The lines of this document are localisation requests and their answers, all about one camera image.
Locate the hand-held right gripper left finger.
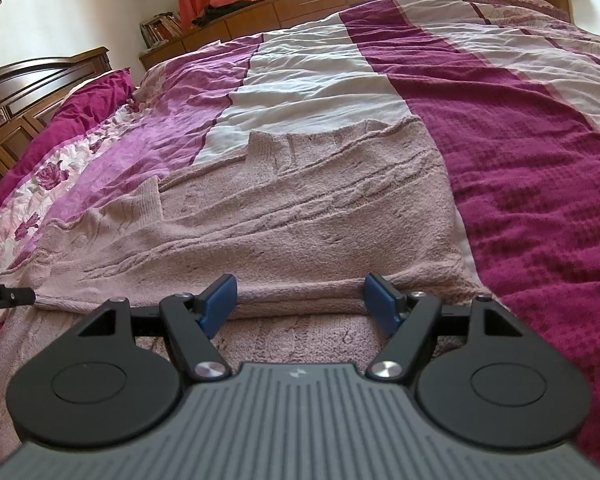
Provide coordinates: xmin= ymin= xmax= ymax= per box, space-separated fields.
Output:
xmin=77 ymin=273 xmax=239 ymax=382

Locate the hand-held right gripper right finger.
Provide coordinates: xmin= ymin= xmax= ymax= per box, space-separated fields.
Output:
xmin=364 ymin=272 xmax=524 ymax=385

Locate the wooden bed frame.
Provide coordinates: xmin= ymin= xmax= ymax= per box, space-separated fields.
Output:
xmin=0 ymin=46 xmax=113 ymax=206

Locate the pink cable knit sweater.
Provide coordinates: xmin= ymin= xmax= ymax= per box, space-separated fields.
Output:
xmin=0 ymin=116 xmax=487 ymax=413

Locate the row of books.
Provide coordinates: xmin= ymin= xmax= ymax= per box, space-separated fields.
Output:
xmin=141 ymin=11 xmax=184 ymax=47

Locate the magenta plush pillow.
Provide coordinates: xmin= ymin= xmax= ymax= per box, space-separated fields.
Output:
xmin=42 ymin=67 xmax=137 ymax=148

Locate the purple striped floral bedspread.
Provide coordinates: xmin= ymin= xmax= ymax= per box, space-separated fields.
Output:
xmin=0 ymin=0 xmax=600 ymax=461

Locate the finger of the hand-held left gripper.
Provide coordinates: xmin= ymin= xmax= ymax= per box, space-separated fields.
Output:
xmin=0 ymin=286 xmax=37 ymax=307

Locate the dark cloth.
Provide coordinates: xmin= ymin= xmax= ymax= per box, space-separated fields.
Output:
xmin=191 ymin=2 xmax=254 ymax=29

